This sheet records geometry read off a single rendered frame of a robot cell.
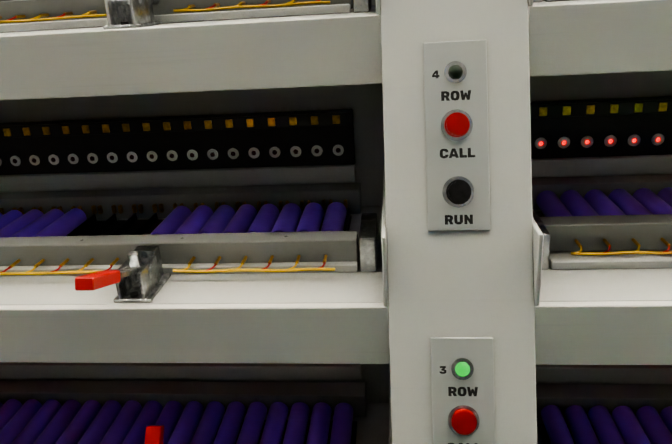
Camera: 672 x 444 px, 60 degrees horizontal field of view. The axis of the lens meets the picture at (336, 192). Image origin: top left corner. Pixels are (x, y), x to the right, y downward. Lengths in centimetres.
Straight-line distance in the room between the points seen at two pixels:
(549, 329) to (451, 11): 22
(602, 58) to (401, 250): 18
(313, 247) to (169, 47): 18
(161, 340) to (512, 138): 28
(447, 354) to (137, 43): 30
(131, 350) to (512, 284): 27
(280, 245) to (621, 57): 27
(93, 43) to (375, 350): 29
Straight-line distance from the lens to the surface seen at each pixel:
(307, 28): 40
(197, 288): 44
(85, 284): 38
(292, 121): 56
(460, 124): 38
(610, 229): 48
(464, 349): 40
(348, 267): 44
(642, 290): 44
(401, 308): 40
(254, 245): 45
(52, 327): 47
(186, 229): 50
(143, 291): 44
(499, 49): 40
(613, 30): 43
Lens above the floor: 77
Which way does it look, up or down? 1 degrees down
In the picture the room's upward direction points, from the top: 2 degrees counter-clockwise
